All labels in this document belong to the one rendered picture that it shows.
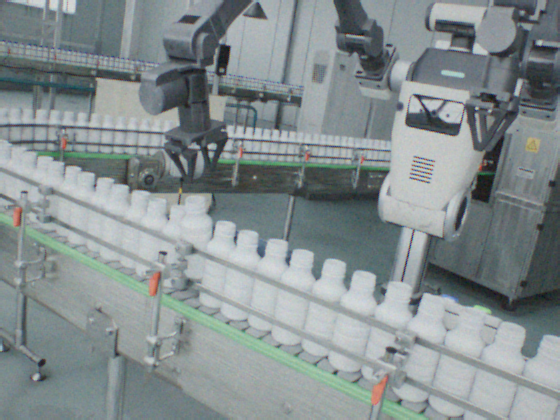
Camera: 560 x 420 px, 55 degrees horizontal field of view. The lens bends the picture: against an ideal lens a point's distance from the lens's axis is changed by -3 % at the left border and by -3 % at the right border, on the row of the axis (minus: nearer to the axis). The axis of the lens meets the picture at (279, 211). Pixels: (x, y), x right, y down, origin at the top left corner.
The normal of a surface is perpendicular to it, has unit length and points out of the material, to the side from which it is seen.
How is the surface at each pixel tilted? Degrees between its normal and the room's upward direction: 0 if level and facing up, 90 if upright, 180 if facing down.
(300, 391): 90
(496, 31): 90
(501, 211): 90
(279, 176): 90
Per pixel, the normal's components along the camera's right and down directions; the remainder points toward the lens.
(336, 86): 0.61, 0.29
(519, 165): -0.77, 0.02
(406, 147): -0.55, 0.11
